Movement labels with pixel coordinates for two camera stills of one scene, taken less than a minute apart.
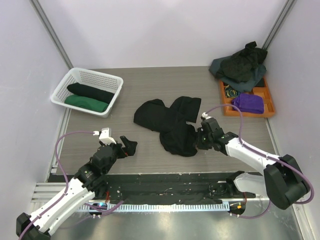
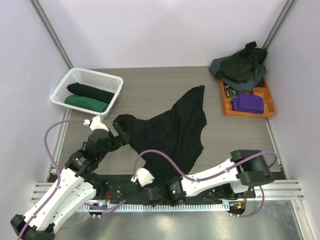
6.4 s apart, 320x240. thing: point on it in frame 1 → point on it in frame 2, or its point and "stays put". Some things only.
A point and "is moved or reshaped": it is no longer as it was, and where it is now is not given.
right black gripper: x=200 y=139 → x=149 y=193
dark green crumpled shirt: x=242 y=65 stays put
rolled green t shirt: x=86 y=103 stays put
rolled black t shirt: x=90 y=93 stays put
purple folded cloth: x=249 y=103 stays put
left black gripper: x=129 y=147 → x=119 y=130
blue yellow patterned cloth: x=231 y=92 stays put
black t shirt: x=176 y=137 is moved or reshaped
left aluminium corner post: x=36 y=4 stays put
